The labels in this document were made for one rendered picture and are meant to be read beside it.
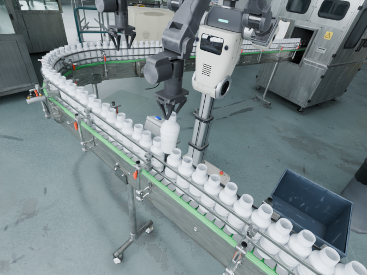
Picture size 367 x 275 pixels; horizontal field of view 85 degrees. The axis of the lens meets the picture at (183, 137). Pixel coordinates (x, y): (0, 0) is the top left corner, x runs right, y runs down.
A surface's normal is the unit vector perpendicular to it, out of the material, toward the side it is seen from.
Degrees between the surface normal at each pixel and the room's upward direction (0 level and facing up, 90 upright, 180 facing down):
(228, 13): 90
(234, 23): 90
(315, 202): 90
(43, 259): 0
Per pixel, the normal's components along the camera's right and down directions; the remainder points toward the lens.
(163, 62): 0.76, 0.48
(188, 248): 0.11, -0.79
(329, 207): -0.63, 0.41
